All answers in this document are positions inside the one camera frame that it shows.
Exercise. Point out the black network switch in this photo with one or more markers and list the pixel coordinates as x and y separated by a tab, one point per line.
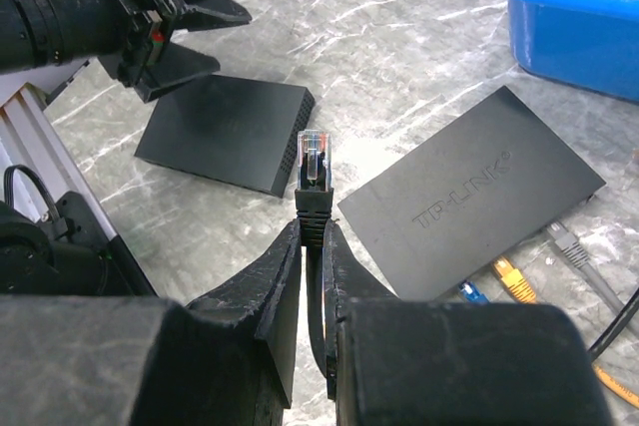
474	190

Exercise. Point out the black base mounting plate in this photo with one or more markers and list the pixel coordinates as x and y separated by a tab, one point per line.
83	261

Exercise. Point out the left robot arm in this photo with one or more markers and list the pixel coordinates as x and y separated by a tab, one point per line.
42	33

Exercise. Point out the aluminium frame rail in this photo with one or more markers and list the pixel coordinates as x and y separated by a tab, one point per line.
28	138

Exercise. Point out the blue plastic bin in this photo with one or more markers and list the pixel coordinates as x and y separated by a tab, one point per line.
591	44

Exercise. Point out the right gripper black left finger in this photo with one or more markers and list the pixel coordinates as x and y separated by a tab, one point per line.
225	358

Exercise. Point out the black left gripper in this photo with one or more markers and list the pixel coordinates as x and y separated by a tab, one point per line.
178	65

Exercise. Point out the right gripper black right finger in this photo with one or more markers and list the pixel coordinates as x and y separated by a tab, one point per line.
395	362

